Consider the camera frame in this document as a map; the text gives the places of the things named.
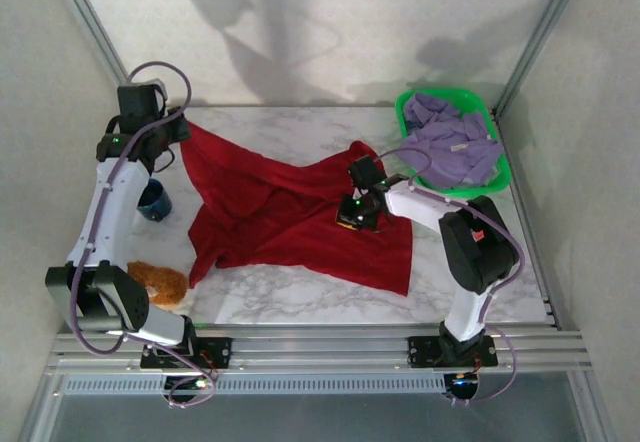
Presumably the purple t-shirt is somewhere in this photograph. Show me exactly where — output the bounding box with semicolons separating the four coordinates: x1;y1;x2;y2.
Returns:
402;92;505;186

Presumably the red t-shirt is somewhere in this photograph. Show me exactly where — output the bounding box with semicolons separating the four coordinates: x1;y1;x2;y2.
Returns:
179;120;417;297

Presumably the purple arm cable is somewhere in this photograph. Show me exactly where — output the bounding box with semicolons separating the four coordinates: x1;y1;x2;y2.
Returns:
69;60;219;411
372;147;527;408

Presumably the brown plush toy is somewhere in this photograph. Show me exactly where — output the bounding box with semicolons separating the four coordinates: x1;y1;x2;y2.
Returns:
126;260;190;307

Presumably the aluminium frame post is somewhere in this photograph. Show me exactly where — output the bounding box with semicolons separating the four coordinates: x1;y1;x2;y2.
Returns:
491;0;594;118
47;0;151;121

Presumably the grey slotted cable duct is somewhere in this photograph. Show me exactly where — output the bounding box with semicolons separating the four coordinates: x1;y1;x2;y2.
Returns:
59;374;449;397

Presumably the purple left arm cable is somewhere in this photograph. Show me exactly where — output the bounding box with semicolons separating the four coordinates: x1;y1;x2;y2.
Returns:
69;60;219;411

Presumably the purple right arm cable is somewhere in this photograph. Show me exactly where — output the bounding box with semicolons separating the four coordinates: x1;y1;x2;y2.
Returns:
372;147;527;408

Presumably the dark blue mug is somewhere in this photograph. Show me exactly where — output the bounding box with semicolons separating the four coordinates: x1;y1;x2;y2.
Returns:
136;177;174;224

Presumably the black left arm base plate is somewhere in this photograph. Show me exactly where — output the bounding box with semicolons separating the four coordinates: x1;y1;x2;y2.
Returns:
139;336;234;369

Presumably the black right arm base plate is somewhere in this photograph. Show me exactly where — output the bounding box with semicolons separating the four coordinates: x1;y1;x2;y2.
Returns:
407;334;496;368

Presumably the green plastic basket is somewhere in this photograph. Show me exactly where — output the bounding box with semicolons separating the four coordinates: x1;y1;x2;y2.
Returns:
393;87;512;198

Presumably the aluminium frame rail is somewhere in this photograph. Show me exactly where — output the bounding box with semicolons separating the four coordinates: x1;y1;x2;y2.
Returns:
44;324;596;376

